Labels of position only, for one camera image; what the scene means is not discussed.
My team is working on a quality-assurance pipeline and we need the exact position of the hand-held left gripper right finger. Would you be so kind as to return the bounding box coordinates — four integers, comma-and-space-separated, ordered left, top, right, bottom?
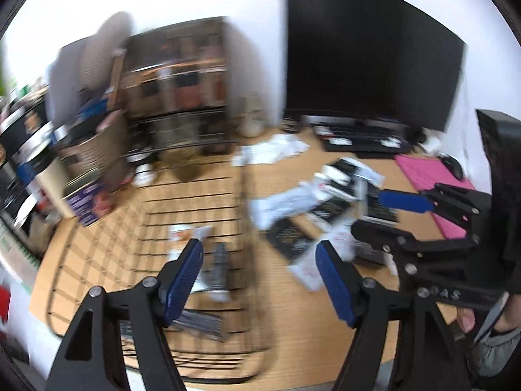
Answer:
315, 240, 473, 391

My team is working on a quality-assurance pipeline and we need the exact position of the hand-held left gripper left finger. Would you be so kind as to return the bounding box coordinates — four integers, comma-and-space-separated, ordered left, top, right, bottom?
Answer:
45, 238, 204, 391

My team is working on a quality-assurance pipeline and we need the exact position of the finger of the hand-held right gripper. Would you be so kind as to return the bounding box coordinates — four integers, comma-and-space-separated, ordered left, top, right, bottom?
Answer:
378, 183, 493, 233
351, 219, 479, 271

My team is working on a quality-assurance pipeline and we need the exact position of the black gold-print packet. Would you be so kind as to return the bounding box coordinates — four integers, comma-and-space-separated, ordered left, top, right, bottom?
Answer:
362, 183, 400, 224
326, 158, 369, 184
311, 201, 351, 224
266, 216, 322, 263

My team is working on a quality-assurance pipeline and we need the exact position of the white plastic packet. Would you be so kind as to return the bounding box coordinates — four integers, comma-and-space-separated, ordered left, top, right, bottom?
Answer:
287, 228, 355, 292

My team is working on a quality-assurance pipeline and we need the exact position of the grey narrow packet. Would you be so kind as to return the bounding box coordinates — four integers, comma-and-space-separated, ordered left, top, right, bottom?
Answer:
204, 242, 231, 302

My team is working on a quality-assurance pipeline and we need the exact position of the white printed packet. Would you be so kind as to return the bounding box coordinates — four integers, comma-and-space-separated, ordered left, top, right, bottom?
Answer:
169, 225, 212, 261

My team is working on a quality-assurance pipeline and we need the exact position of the dark striped packet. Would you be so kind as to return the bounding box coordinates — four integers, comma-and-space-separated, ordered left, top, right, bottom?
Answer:
171, 310, 229, 340

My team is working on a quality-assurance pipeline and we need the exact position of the black wire basket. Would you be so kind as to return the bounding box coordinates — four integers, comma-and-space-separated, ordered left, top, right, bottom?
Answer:
45, 163, 271, 381

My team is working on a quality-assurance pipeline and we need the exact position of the person's right forearm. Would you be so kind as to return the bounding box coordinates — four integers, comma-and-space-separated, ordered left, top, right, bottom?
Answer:
468, 293, 521, 379

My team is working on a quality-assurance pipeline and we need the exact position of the person's right hand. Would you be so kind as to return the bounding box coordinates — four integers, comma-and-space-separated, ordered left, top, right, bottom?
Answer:
455, 306, 478, 335

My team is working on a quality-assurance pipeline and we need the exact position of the pink desk mat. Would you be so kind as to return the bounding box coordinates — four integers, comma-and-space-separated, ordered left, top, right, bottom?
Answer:
394, 154, 477, 239

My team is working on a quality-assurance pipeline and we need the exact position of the black computer mouse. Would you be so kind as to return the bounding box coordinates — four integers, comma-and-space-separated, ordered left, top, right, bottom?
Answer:
437, 154, 465, 181

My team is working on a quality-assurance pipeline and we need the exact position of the wooden desk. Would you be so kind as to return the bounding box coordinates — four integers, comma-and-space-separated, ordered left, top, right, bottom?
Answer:
28, 132, 481, 391

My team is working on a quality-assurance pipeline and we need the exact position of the white packet red print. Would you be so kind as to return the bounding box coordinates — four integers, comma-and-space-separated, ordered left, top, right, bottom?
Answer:
313, 171, 351, 201

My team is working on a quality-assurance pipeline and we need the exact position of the black keyboard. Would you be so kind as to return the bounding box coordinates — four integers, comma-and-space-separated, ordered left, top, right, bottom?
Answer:
313, 120, 414, 159

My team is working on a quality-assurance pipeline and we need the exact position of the pale blue plastic packet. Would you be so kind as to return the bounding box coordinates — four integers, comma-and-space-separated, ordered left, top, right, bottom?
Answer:
250, 183, 322, 229

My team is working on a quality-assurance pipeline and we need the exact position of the blue printed tin box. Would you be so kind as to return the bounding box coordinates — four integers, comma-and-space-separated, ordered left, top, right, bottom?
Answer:
63, 181, 115, 226

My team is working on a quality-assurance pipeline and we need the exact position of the white crumpled cloth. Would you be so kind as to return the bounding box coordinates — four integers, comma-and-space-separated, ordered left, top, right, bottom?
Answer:
234, 134, 308, 167

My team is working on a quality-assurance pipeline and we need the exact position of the brown woven basket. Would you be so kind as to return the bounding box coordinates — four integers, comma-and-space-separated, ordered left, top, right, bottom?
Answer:
61, 110, 131, 190

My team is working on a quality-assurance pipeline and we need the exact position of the black computer monitor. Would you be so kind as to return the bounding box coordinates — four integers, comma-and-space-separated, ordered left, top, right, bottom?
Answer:
285, 0, 467, 133

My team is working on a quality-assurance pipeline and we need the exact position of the white canister black lid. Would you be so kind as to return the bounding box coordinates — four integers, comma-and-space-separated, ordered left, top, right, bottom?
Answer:
36, 159, 68, 217

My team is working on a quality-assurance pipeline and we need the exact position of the dark drawer cabinet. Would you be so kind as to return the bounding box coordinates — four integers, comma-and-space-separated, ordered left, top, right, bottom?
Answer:
124, 16, 229, 155

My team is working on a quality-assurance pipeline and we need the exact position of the blue cloth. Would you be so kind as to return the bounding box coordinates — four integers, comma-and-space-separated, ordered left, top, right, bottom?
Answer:
79, 98, 108, 120

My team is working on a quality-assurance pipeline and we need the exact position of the black metal shelf rack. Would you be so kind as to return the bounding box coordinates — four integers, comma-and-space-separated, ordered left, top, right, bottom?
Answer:
0, 90, 53, 221

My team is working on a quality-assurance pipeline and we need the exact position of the grey flat panel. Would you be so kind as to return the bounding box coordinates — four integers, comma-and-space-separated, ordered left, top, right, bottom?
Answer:
49, 38, 94, 127

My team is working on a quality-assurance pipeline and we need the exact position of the grey round pad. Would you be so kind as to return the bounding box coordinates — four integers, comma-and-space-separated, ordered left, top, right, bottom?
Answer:
79, 11, 133, 90

